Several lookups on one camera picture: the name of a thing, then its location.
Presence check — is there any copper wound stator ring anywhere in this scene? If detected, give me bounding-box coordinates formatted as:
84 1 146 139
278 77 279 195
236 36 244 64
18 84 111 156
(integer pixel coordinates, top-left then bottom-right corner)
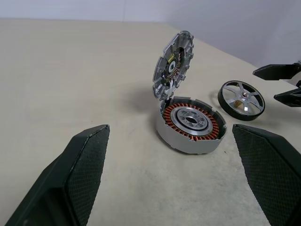
152 30 228 154

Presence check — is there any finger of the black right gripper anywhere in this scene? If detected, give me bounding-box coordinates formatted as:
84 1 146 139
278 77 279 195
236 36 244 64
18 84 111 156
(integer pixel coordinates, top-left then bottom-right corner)
274 81 301 105
253 63 301 82

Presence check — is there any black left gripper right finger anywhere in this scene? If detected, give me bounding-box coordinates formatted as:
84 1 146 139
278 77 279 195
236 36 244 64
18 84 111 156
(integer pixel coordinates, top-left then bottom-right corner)
232 123 301 226

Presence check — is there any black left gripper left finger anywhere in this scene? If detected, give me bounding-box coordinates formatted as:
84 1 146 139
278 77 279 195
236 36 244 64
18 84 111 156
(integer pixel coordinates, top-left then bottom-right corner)
4 124 111 226

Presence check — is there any black silver spoked rotor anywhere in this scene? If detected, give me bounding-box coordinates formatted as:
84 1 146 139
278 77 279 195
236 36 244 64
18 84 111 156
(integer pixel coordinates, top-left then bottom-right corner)
217 80 266 122

